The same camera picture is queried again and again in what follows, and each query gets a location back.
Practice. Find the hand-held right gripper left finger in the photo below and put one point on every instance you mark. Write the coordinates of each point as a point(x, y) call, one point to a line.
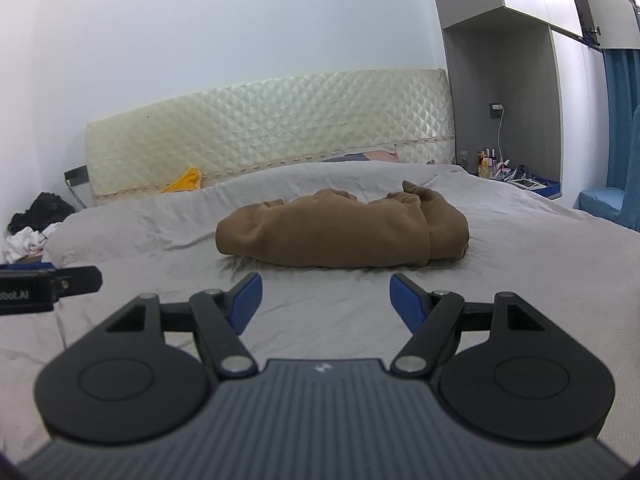
point(245, 300)

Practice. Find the yellow cloth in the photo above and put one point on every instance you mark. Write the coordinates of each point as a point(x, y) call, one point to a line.
point(182, 182)

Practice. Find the black wall bracket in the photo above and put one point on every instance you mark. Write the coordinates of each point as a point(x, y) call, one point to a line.
point(76, 175)

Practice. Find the blue chair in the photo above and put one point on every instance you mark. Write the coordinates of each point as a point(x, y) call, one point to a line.
point(607, 200)

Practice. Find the blue tray with items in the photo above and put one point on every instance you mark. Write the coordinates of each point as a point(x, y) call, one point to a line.
point(537, 187)

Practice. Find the group of cosmetic bottles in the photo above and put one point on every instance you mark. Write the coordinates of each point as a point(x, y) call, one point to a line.
point(487, 164)

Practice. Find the blue curtain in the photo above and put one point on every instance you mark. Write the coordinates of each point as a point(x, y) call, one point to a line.
point(622, 110)

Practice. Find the black clothes pile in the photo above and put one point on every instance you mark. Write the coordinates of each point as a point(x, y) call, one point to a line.
point(45, 210)

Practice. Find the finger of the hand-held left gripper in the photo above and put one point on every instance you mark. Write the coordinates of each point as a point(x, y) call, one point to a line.
point(80, 280)

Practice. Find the wall socket with charger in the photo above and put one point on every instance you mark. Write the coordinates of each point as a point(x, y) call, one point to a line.
point(497, 109)

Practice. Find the white clothes pile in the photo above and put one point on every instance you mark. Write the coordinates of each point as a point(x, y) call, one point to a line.
point(27, 242)

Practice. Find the pink pillow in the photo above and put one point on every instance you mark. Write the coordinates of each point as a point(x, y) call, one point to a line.
point(372, 155)

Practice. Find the cream quilted headboard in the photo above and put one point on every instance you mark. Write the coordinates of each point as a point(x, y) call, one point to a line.
point(275, 120)

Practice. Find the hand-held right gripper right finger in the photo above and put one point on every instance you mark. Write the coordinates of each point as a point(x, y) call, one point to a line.
point(405, 302)

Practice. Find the brown sweatshirt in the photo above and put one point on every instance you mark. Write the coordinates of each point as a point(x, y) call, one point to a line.
point(340, 230)

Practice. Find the grey wall cabinet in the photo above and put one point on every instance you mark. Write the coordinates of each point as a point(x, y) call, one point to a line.
point(530, 60)

